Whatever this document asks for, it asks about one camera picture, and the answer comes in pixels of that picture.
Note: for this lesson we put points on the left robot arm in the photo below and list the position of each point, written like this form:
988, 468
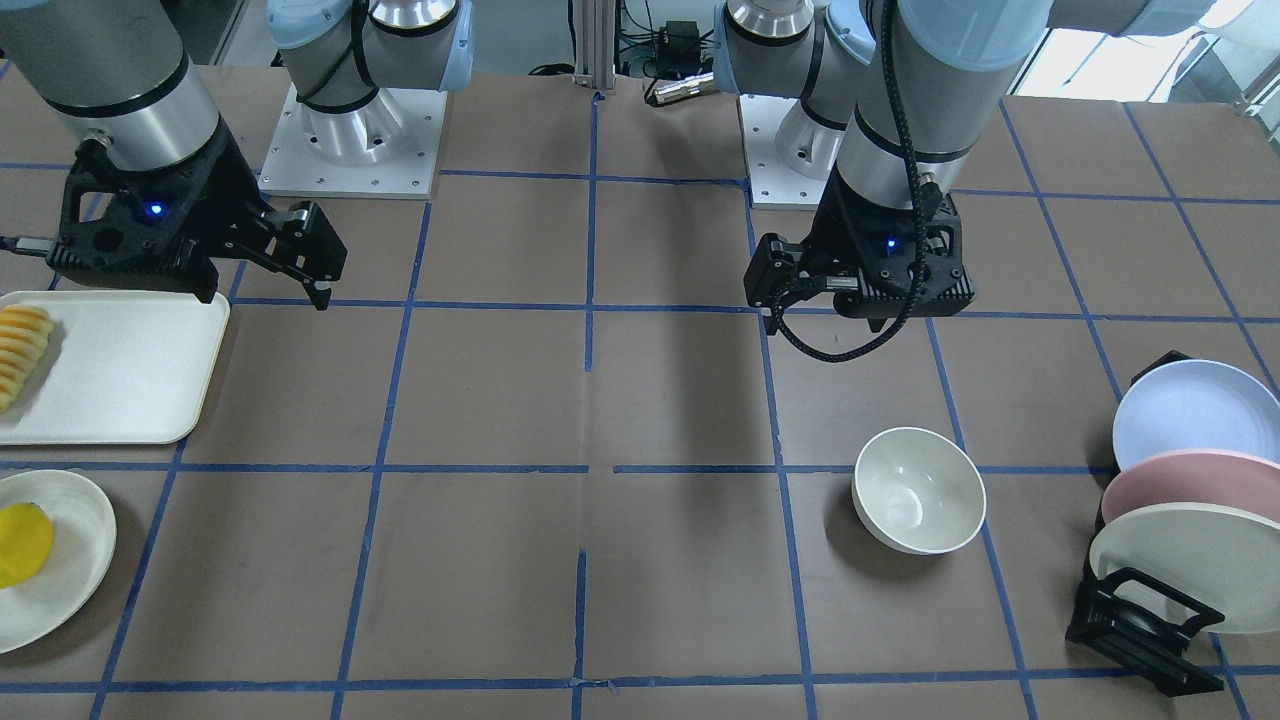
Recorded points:
909, 87

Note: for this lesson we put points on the light blue plate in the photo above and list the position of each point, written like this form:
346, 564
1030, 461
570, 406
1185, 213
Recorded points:
1195, 404

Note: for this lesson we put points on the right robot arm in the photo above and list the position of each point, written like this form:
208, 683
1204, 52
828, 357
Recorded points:
119, 71

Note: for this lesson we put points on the pink plate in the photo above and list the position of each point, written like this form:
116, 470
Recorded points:
1198, 475

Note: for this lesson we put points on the cream white bowl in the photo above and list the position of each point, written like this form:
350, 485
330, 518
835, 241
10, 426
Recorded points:
917, 492

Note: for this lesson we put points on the cream white plate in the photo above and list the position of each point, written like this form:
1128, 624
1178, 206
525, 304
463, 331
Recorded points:
83, 545

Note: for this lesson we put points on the cream plate in rack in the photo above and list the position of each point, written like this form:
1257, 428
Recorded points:
1225, 558

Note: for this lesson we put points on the yellow lemon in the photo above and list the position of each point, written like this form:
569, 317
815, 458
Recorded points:
27, 535

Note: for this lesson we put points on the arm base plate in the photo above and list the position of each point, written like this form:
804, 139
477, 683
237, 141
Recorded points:
386, 150
789, 154

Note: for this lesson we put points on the black dish rack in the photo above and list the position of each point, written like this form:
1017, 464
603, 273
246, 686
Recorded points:
1137, 638

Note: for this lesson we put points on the cream rectangular tray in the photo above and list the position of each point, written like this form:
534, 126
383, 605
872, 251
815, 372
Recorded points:
124, 367

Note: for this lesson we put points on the aluminium frame post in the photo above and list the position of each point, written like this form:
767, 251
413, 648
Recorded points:
594, 34

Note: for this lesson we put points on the sliced yellow fruit pieces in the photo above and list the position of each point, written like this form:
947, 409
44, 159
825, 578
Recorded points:
25, 336

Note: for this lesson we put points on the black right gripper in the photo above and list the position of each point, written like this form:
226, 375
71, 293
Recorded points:
222, 196

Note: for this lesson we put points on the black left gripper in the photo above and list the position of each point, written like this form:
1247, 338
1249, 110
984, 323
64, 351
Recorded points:
838, 232

